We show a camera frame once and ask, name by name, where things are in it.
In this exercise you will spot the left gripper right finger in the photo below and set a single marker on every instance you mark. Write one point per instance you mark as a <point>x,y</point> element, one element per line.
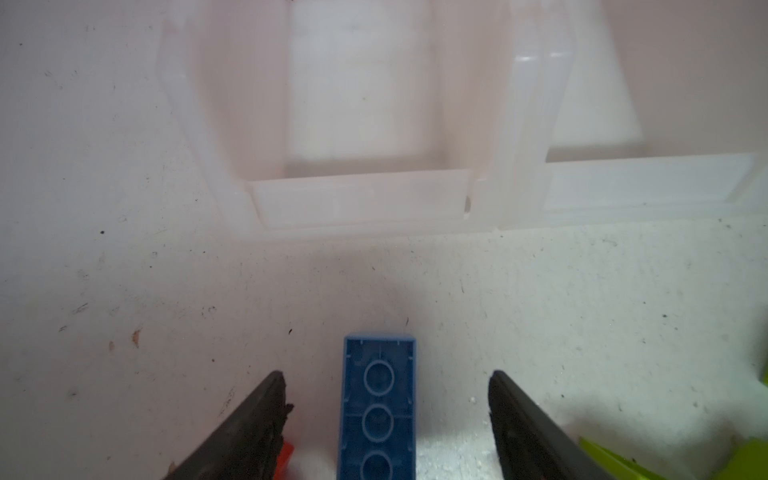
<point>529,444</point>

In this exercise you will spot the green lego pile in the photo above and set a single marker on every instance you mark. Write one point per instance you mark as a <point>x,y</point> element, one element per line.
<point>748,462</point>

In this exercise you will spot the blue lego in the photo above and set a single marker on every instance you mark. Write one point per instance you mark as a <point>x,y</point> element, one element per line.
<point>377,431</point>

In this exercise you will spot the red lego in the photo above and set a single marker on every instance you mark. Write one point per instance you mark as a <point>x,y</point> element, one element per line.
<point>283,460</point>

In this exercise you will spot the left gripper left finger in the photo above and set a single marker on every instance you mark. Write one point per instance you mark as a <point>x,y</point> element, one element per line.
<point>248,443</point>

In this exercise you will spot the white bin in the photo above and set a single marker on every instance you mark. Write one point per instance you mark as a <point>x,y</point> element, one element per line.
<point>333,119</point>
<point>645,110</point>

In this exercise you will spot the middle white bin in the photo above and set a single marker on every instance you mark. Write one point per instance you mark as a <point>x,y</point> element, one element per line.
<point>645,110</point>

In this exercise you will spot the left white bin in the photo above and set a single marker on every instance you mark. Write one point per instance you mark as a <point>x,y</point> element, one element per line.
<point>333,119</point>

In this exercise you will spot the green lego small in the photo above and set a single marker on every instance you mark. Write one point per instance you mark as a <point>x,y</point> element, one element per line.
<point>617,466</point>

